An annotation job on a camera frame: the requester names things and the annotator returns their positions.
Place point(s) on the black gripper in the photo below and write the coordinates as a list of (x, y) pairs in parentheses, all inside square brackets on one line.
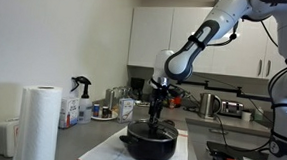
[(158, 101)]

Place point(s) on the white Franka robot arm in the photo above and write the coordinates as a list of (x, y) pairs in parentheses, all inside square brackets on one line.
[(221, 14)]

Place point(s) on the red moka pot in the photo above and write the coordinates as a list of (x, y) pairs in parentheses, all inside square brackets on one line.
[(173, 102)]

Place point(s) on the black cooking pot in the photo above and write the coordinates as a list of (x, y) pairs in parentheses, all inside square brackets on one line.
[(150, 152)]

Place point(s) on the small flat dish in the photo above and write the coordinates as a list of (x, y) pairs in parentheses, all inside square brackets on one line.
[(142, 104)]

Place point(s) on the white carton with grey print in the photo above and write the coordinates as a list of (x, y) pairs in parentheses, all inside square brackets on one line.
[(125, 110)]

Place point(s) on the black coffee machine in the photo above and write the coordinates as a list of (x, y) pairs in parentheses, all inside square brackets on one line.
[(137, 87)]

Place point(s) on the metal utensil rack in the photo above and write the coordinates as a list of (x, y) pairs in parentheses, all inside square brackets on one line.
[(122, 92)]

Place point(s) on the tall metal canister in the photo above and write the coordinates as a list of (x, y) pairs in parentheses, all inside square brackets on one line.
[(110, 99)]

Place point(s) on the small dark jar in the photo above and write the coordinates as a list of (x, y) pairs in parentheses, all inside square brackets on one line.
[(105, 112)]

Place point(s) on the white cloth with red stripes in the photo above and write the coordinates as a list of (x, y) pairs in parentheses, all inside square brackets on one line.
[(112, 155)]

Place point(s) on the steel electric kettle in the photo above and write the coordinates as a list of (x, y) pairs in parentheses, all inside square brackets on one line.
[(208, 105)]

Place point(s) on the white plate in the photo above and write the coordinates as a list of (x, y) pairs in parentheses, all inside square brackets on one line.
[(97, 118)]

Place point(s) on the small jar with blue label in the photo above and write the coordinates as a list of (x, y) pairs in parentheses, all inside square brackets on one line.
[(96, 110)]

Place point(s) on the spray bottle with black trigger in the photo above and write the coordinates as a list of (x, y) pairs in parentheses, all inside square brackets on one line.
[(85, 109)]

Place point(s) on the silver toaster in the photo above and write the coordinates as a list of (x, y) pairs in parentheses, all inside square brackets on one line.
[(231, 108)]

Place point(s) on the white cabinet door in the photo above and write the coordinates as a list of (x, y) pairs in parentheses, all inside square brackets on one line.
[(183, 25), (245, 59), (273, 61), (151, 37)]

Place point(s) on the white carton with red print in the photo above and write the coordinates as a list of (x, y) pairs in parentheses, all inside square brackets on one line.
[(68, 112)]

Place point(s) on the white cup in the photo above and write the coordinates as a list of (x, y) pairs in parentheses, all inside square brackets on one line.
[(246, 116)]

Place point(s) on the small pale bottle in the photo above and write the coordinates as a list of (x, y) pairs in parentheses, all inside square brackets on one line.
[(258, 115)]

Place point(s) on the white paper towel roll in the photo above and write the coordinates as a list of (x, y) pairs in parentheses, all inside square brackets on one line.
[(40, 123)]

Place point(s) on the white plastic container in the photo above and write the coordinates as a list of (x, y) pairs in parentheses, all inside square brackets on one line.
[(6, 138)]

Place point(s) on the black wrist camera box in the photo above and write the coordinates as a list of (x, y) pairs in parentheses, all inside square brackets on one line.
[(177, 91)]

